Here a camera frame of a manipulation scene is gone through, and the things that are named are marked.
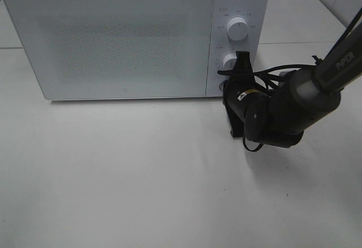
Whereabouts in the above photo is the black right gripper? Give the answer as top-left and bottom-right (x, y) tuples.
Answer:
(223, 51), (269, 139)

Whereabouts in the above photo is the white timer knob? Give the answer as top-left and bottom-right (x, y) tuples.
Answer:
(222, 54), (237, 70)

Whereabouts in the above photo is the round door release button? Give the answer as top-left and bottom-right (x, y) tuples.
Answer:
(219, 80), (227, 92)

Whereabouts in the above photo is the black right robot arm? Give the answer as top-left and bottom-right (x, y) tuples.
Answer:
(218, 25), (361, 151)

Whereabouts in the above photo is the upper white power knob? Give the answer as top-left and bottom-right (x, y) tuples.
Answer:
(226, 16), (249, 41)

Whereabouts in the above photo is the white microwave oven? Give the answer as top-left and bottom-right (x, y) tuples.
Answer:
(1, 0), (270, 102)

